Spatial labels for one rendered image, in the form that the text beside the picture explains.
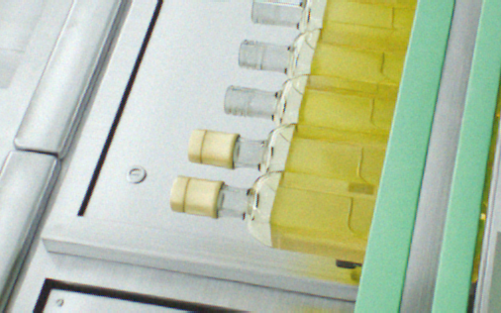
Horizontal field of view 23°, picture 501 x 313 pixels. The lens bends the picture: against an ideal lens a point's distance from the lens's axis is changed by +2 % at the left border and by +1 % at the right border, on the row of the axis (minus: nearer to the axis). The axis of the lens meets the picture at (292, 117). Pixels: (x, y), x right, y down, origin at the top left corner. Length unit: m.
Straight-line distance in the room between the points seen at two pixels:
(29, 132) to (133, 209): 0.16
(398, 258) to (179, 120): 0.47
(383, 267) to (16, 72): 0.65
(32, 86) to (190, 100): 0.19
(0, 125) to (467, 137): 0.61
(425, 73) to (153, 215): 0.38
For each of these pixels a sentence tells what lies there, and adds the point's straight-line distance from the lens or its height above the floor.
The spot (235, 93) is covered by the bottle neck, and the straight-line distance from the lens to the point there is 1.17.
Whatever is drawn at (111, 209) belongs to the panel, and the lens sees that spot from 1.28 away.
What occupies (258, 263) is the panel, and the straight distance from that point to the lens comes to 1.22.
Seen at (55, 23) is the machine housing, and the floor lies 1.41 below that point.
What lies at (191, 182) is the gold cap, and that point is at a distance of 1.11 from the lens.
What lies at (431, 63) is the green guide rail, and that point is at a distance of 1.03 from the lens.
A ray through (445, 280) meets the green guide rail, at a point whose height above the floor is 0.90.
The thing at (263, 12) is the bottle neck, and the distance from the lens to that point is 1.24.
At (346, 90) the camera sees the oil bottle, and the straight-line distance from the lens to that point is 1.15.
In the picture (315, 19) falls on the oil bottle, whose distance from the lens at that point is 1.21.
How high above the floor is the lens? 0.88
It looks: 9 degrees up
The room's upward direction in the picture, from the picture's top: 82 degrees counter-clockwise
